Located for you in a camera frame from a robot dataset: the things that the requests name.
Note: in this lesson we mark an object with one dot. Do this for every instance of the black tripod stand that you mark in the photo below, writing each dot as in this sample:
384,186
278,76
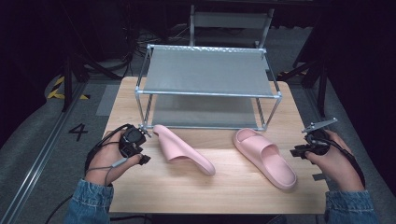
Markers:
67,81

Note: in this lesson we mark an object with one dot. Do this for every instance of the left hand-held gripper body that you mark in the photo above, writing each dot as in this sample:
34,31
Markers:
132,141

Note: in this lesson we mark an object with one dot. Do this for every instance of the metal floor rail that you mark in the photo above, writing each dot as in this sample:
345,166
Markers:
37,158

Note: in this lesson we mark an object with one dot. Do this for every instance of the person's right hand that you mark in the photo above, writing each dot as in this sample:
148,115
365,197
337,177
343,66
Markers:
339,168

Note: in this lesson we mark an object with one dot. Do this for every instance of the yellow black floor tape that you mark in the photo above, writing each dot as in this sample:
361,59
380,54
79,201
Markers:
57,91

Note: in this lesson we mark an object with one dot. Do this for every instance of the pink foam slipper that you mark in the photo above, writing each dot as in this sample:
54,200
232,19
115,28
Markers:
249,141
177,147

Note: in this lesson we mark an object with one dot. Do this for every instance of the grey metal shoe rack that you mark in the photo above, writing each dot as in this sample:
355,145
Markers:
205,71

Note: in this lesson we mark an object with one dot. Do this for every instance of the grey metal frame stand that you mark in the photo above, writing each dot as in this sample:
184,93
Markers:
230,20

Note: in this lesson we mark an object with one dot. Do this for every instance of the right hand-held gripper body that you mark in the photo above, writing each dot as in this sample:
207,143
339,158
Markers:
317,143

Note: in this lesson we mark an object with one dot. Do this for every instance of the person's left hand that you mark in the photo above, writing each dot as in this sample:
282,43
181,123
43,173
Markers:
104,161

